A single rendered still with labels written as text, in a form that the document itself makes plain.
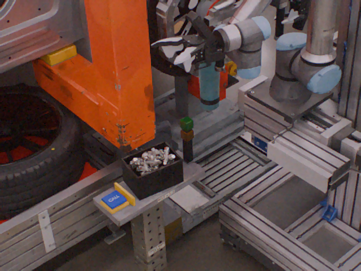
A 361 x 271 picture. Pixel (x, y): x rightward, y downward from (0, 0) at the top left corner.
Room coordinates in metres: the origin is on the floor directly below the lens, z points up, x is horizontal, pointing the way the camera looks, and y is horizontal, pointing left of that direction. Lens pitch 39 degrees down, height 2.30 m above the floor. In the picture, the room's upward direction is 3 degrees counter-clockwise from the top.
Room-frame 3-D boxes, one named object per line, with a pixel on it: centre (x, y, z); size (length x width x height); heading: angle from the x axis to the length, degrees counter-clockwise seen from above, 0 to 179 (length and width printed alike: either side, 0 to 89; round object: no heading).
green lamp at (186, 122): (2.17, -0.03, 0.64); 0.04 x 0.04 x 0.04; 38
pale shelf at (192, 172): (2.05, 0.12, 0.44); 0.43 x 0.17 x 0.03; 128
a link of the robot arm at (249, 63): (1.87, -0.22, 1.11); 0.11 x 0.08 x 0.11; 26
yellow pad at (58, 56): (2.66, 0.52, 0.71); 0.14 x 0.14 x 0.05; 38
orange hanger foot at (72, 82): (2.52, 0.41, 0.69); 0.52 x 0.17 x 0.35; 38
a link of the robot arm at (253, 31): (1.86, -0.23, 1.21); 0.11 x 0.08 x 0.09; 116
